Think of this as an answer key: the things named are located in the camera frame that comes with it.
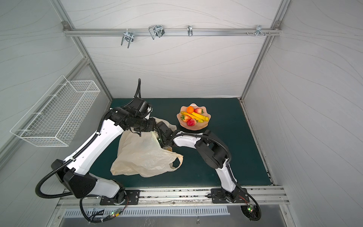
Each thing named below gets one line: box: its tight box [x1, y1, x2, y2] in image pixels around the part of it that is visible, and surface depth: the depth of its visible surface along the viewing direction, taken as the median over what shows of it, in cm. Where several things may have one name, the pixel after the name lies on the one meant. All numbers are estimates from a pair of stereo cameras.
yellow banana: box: [180, 111, 210, 123], surface depth 107 cm
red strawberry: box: [180, 114, 192, 123], surface depth 103 cm
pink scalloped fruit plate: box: [176, 103, 212, 131], surface depth 106 cm
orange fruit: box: [186, 105, 195, 114], surface depth 108 cm
